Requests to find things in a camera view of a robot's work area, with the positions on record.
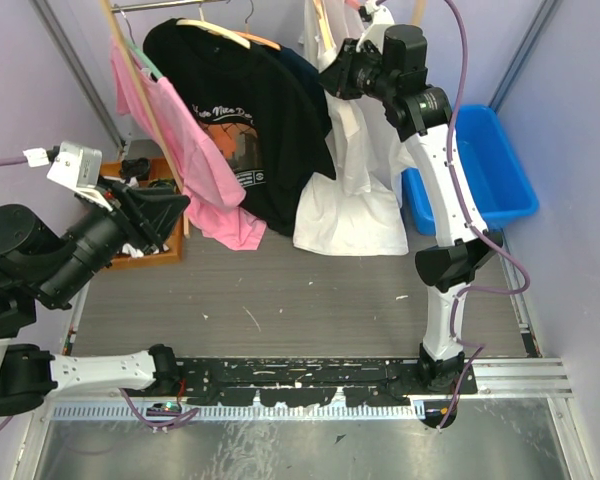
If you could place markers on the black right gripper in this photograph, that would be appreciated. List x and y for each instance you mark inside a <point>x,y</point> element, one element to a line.
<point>336,77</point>

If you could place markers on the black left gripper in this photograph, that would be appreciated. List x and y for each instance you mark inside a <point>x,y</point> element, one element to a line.
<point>159,207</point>

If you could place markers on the cream wooden hanger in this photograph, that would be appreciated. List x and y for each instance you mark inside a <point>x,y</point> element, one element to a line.
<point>323,24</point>

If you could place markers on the white t-shirt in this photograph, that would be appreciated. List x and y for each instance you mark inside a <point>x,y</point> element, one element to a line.
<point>353,214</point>
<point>391,156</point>

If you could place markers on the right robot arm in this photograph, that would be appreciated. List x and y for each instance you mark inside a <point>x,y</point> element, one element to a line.
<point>422,117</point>

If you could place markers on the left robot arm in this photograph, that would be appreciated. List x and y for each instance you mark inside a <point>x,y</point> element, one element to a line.
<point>40,269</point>

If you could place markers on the navy blue t-shirt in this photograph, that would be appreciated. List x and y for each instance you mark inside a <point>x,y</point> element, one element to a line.
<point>304,72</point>

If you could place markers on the pink t-shirt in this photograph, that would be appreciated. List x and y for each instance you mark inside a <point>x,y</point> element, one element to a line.
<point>214,191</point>

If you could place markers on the white hanging t-shirt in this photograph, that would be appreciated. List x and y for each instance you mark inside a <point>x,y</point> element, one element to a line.
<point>391,156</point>

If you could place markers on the black printed t-shirt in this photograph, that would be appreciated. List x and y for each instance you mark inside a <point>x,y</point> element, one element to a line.
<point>254,110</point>

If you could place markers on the wooden hanger under navy shirt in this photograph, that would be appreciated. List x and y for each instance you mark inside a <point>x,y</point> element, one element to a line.
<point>248,35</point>

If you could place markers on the wooden hanger under black shirt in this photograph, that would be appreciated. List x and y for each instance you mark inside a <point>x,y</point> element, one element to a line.
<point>215,29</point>

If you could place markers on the green hanger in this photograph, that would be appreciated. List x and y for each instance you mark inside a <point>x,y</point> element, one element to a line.
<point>147,65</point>

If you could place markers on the green black belt roll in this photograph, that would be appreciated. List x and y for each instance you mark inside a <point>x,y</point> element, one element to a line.
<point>163,183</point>

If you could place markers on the black white striped cloth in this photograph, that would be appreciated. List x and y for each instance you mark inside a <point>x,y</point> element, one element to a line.
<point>130,251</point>

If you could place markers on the blue plastic bin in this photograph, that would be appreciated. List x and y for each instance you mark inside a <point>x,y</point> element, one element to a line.
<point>498,183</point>

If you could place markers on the wooden clothes rack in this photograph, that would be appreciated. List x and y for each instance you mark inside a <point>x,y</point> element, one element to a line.
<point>128,62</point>

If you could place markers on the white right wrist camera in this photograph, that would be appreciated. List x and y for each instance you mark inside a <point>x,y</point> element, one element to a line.
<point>378,19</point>

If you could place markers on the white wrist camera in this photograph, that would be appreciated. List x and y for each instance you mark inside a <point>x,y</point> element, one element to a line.
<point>378,19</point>
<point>77,167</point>

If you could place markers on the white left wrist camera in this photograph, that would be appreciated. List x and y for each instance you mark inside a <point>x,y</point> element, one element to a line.
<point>77,167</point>

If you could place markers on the perforated metal cable tray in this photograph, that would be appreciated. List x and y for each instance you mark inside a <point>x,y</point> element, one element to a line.
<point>121,411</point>

